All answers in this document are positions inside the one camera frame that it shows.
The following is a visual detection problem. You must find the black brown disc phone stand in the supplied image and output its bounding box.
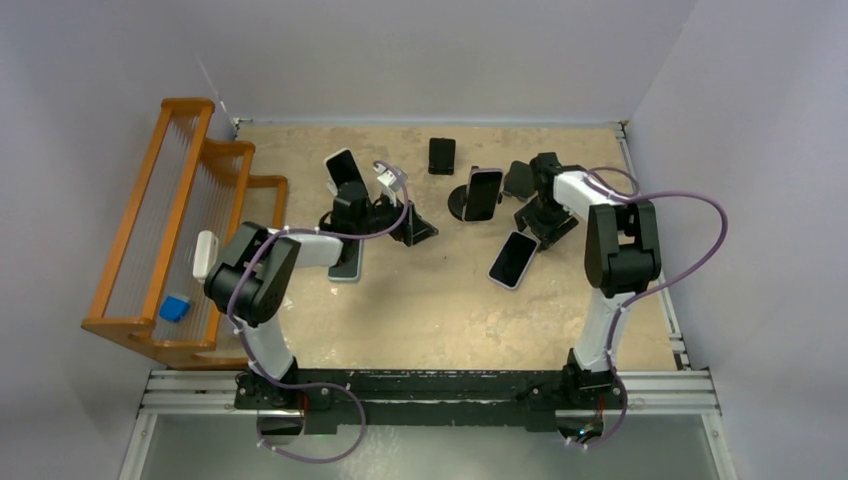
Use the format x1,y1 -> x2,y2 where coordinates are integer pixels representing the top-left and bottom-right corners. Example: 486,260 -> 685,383
502,161 -> 536,202

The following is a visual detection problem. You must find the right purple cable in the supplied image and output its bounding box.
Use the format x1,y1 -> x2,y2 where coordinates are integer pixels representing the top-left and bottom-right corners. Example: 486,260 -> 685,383
566,166 -> 731,450

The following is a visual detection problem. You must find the blue cap bottle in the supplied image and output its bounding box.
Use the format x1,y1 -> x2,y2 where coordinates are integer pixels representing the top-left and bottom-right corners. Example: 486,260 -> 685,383
158,295 -> 192,323

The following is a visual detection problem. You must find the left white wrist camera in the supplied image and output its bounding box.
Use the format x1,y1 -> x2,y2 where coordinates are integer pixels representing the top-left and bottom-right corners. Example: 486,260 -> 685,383
374,164 -> 407,207

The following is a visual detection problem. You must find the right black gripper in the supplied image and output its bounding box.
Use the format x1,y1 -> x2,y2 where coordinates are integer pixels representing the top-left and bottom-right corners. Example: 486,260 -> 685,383
513,197 -> 577,254

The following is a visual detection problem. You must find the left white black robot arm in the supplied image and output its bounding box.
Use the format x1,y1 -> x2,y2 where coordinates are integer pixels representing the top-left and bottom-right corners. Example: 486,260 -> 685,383
202,182 -> 438,409

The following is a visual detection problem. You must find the light blue case phone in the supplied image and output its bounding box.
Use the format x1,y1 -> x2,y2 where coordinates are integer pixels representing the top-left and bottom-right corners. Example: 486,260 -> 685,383
327,240 -> 364,283

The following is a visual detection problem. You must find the lavender case phone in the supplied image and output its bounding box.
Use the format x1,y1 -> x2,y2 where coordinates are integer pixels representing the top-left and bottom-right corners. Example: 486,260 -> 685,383
487,231 -> 539,290

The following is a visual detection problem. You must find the black rectangular phone stand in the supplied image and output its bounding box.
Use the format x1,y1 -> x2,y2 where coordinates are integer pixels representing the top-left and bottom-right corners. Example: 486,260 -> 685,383
428,138 -> 456,176

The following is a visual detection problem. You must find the black phone clear case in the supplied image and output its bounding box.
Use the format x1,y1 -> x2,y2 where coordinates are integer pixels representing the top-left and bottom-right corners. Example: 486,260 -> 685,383
461,167 -> 504,222

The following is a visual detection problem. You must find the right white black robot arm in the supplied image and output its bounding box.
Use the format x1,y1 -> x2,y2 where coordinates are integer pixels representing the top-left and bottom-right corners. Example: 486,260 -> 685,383
514,152 -> 661,407

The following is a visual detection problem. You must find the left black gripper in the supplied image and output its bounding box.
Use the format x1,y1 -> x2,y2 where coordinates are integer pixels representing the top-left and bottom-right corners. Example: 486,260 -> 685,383
353,187 -> 436,246

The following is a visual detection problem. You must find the white edged black phone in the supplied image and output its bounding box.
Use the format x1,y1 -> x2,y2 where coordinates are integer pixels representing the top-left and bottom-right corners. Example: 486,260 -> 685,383
324,148 -> 367,196

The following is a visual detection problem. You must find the black aluminium base frame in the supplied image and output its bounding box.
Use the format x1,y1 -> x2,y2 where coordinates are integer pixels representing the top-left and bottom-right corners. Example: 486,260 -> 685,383
120,369 -> 736,479

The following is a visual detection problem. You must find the white rectangular device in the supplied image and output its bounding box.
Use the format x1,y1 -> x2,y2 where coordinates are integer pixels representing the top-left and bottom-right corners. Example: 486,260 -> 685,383
192,230 -> 219,284

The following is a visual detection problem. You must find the orange wooden rack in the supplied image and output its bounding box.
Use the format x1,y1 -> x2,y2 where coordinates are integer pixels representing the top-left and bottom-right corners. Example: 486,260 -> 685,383
81,97 -> 288,370

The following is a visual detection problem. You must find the black round base phone stand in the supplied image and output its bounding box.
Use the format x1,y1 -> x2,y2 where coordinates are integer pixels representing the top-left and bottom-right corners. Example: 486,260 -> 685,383
447,185 -> 467,222

